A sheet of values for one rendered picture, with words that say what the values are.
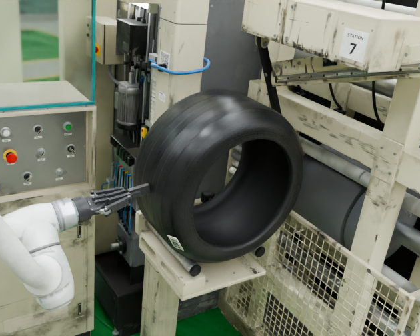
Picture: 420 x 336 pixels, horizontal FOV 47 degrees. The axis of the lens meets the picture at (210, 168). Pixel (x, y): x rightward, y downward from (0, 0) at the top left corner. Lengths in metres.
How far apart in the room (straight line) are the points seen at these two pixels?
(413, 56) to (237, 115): 0.52
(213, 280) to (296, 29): 0.92
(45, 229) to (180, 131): 0.48
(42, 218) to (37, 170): 0.74
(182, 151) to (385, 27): 0.65
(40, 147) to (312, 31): 1.16
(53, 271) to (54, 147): 0.86
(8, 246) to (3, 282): 1.13
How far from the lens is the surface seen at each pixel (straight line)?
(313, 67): 1.75
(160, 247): 1.85
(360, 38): 1.43
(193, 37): 1.76
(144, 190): 1.51
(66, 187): 2.19
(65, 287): 1.38
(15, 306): 2.39
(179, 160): 1.43
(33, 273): 1.25
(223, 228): 1.90
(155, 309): 2.26
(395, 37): 1.46
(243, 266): 1.91
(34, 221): 1.40
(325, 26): 1.52
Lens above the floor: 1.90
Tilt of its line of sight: 24 degrees down
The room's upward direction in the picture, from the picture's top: 7 degrees clockwise
